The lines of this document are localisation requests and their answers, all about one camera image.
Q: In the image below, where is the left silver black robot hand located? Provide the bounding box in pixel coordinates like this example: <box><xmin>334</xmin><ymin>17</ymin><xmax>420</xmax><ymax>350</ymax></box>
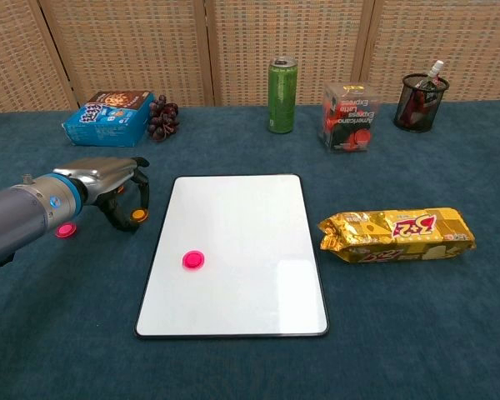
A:
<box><xmin>52</xmin><ymin>156</ymin><xmax>152</xmax><ymax>233</ymax></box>

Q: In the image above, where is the pink round token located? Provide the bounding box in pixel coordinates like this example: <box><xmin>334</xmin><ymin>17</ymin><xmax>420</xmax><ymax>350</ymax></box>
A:
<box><xmin>182</xmin><ymin>250</ymin><xmax>206</xmax><ymax>273</ymax></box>
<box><xmin>54</xmin><ymin>222</ymin><xmax>78</xmax><ymax>239</ymax></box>

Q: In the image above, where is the white rectangular board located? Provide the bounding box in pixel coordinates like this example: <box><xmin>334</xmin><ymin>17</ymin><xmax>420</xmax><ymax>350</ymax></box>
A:
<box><xmin>133</xmin><ymin>173</ymin><xmax>330</xmax><ymax>339</ymax></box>

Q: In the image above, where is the blue cookie box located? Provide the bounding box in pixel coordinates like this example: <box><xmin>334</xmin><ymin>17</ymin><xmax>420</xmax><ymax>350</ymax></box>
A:
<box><xmin>62</xmin><ymin>90</ymin><xmax>156</xmax><ymax>148</ymax></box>

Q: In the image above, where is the dark purple grape bunch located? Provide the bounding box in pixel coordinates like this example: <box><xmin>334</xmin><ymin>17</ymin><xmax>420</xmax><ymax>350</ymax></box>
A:
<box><xmin>147</xmin><ymin>94</ymin><xmax>180</xmax><ymax>143</ymax></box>

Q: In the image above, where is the woven bamboo folding screen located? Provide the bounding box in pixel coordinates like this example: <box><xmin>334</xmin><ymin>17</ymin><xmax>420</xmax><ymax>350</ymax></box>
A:
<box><xmin>0</xmin><ymin>0</ymin><xmax>500</xmax><ymax>114</ymax></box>

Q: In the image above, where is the green drink can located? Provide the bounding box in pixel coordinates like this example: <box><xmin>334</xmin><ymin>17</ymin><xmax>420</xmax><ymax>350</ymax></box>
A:
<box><xmin>267</xmin><ymin>56</ymin><xmax>298</xmax><ymax>135</ymax></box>

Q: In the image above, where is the blue table cloth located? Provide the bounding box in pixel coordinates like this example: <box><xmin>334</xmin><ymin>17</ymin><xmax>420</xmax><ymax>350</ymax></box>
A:
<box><xmin>0</xmin><ymin>98</ymin><xmax>500</xmax><ymax>400</ymax></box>

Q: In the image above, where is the clear coffee capsule box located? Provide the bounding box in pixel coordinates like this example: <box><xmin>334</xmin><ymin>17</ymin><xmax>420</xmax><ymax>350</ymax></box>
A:
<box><xmin>317</xmin><ymin>81</ymin><xmax>381</xmax><ymax>154</ymax></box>

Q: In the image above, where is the gold biscuit packet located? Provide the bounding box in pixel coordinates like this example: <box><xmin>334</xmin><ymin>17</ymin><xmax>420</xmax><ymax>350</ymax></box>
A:
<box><xmin>317</xmin><ymin>207</ymin><xmax>477</xmax><ymax>264</ymax></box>

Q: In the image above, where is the red item in holder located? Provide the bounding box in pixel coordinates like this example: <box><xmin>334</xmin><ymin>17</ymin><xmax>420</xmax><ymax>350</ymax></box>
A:
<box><xmin>403</xmin><ymin>89</ymin><xmax>428</xmax><ymax>126</ymax></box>

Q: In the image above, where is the black mesh pen holder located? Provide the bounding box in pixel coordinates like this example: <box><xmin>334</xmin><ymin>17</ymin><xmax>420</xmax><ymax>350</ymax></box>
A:
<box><xmin>392</xmin><ymin>73</ymin><xmax>450</xmax><ymax>133</ymax></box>

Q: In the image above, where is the white tube in holder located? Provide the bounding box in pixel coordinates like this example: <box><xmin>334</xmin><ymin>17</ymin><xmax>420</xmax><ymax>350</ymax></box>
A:
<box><xmin>416</xmin><ymin>60</ymin><xmax>446</xmax><ymax>88</ymax></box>

